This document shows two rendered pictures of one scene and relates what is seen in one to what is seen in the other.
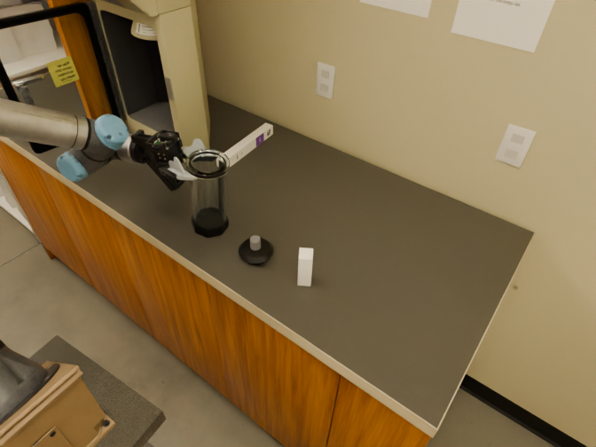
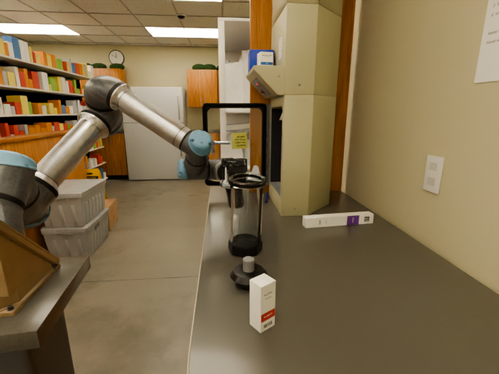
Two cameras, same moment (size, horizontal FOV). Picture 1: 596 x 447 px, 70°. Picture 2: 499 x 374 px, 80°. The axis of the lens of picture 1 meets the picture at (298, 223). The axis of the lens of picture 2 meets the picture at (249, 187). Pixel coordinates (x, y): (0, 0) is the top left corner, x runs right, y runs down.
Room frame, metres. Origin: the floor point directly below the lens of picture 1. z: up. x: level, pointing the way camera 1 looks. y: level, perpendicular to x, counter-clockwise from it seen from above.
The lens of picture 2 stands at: (0.34, -0.39, 1.35)
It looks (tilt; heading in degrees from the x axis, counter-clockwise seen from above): 14 degrees down; 49
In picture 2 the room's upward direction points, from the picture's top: straight up
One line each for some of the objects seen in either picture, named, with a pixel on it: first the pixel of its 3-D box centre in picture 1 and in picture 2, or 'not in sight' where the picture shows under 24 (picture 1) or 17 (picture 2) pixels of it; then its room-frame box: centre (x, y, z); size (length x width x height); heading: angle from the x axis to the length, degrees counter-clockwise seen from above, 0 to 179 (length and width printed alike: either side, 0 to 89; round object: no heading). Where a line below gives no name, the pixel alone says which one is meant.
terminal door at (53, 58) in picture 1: (59, 81); (235, 145); (1.23, 0.75, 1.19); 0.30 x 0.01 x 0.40; 139
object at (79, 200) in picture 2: not in sight; (75, 201); (0.88, 2.84, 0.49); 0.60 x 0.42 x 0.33; 54
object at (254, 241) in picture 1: (255, 247); (248, 270); (0.77, 0.11, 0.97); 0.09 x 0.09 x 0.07
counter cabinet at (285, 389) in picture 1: (217, 253); not in sight; (1.23, 0.34, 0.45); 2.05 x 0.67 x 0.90; 54
